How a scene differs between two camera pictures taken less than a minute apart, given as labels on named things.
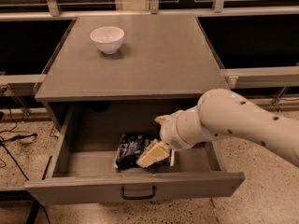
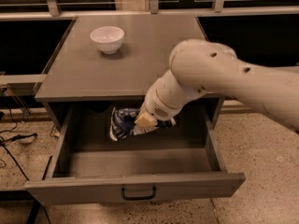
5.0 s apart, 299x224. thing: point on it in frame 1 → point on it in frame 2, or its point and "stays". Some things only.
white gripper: [170, 133] → [156, 108]
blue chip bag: [131, 147] → [122, 123]
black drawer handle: [122, 192] stays
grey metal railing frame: [238, 78] stays
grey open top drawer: [81, 164] stays
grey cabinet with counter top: [163, 58] stays
